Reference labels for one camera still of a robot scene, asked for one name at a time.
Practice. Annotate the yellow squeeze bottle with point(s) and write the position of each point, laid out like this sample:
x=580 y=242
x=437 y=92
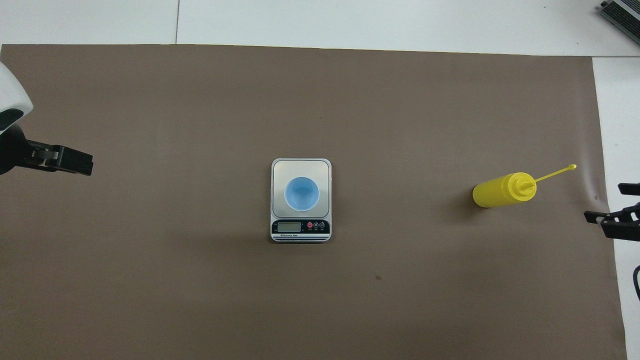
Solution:
x=497 y=195

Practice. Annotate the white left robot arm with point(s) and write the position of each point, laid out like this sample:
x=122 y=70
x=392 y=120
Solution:
x=10 y=90

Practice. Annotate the silver digital kitchen scale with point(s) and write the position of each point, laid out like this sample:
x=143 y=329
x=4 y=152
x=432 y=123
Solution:
x=325 y=170

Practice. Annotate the grey ribbed metal device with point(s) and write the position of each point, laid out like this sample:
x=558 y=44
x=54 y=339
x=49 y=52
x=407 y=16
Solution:
x=625 y=15

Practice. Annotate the light blue plastic cup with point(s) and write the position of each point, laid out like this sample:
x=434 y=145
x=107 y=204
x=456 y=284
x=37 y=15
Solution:
x=301 y=195

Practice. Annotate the brown paper table mat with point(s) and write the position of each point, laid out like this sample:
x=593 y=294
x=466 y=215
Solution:
x=200 y=300

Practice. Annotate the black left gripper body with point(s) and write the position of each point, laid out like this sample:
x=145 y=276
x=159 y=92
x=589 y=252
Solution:
x=15 y=150

